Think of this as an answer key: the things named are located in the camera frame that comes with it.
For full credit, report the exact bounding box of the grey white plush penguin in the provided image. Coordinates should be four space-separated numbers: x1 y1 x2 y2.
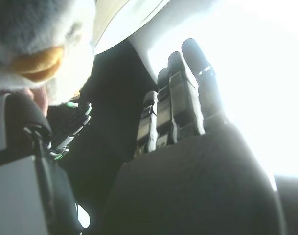
0 0 97 113

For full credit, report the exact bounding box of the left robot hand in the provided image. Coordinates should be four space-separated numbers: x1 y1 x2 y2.
0 38 288 235

